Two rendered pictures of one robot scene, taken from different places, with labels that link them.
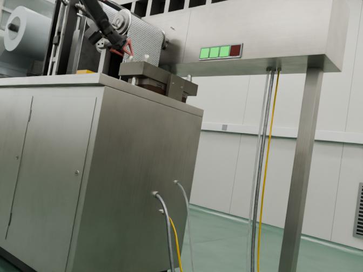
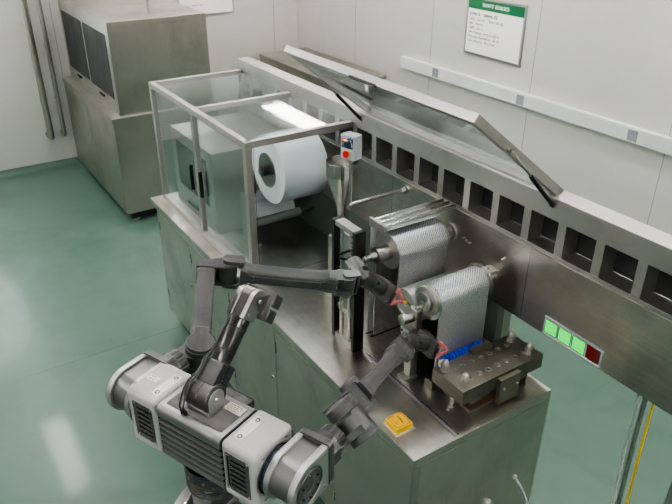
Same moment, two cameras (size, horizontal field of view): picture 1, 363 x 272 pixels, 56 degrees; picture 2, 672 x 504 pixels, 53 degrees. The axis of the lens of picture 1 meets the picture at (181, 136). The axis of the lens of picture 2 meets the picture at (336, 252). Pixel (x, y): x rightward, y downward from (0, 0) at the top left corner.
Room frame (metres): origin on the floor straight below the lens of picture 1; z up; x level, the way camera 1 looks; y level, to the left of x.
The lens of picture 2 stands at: (-0.39, 0.11, 2.57)
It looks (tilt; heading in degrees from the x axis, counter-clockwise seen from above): 29 degrees down; 17
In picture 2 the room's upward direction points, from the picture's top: straight up
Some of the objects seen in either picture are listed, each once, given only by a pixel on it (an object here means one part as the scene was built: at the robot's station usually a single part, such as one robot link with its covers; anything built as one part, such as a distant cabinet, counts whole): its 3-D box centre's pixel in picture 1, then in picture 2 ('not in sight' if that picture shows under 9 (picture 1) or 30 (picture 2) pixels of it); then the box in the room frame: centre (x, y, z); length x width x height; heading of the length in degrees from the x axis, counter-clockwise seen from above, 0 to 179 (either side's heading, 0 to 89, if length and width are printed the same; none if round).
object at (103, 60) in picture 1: (102, 59); (409, 344); (1.66, 0.44, 1.05); 0.06 x 0.05 x 0.31; 140
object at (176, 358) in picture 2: not in sight; (168, 368); (0.84, 0.93, 1.45); 0.09 x 0.08 x 0.12; 73
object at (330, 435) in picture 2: not in sight; (324, 447); (0.69, 0.46, 1.45); 0.09 x 0.08 x 0.12; 73
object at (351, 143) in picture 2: not in sight; (350, 146); (2.04, 0.79, 1.66); 0.07 x 0.07 x 0.10; 68
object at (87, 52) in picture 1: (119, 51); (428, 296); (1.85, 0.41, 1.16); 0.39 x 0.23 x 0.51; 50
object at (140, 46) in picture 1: (142, 57); (461, 329); (1.73, 0.26, 1.11); 0.23 x 0.01 x 0.18; 140
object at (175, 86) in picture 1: (175, 88); (508, 387); (1.63, 0.06, 0.96); 0.10 x 0.03 x 0.11; 140
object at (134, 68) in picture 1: (160, 80); (488, 367); (1.68, 0.15, 1.00); 0.40 x 0.16 x 0.06; 140
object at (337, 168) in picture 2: not in sight; (341, 167); (2.21, 0.87, 1.50); 0.14 x 0.14 x 0.06
